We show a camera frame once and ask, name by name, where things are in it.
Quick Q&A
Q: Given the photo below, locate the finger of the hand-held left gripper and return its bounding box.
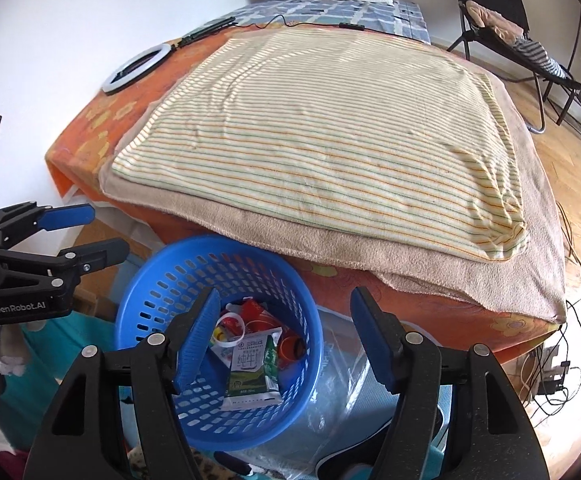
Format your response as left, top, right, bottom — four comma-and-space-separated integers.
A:
0, 238, 130, 292
0, 201, 96, 249

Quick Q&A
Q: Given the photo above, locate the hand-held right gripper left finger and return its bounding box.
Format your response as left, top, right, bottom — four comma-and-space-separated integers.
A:
23, 287, 221, 480

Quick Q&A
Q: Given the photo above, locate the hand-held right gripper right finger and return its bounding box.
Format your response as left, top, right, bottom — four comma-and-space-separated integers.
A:
350, 286, 551, 480

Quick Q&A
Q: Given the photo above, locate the green milk carton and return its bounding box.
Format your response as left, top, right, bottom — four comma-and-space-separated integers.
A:
209, 332, 282, 413

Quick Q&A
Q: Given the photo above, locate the red paper carton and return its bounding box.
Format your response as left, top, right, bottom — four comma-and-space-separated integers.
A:
240, 298, 286, 336

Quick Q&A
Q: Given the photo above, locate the orange bottle cap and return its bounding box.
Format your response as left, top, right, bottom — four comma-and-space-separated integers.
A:
277, 334, 307, 364

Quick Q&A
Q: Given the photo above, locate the blue plastic basket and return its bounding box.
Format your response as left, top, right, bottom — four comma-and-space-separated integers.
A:
115, 234, 325, 454

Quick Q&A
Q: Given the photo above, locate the clear plastic sheet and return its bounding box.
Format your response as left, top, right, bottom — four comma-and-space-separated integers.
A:
219, 309, 453, 480

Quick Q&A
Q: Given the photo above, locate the orange flowered bedsheet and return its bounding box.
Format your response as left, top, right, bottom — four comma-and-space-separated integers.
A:
44, 34, 567, 367

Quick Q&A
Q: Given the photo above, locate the striped yellow blanket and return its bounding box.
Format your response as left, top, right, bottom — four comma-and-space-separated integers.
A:
112, 27, 529, 262

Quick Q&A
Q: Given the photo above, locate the beige blanket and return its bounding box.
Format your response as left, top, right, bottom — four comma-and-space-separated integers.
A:
98, 27, 569, 324

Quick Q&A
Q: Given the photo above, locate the black tripod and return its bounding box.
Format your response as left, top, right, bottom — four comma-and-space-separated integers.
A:
177, 16, 236, 49

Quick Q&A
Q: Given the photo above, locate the blue plaid bedsheet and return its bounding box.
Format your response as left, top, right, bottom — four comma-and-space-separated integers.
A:
209, 0, 431, 44

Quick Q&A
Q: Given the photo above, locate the grey striped cloth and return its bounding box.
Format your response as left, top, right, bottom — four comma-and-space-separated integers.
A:
512, 34, 572, 82

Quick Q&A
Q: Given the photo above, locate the beige cloth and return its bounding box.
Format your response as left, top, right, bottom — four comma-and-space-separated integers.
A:
465, 0, 529, 44

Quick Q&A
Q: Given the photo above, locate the white plastic ring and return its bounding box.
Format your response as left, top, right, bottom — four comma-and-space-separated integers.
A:
218, 311, 248, 350

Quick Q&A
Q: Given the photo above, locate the white ring light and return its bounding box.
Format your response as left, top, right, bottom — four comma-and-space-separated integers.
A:
102, 42, 178, 95

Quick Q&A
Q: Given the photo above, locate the black ring light cable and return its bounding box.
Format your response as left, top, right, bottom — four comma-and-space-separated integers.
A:
232, 13, 341, 31

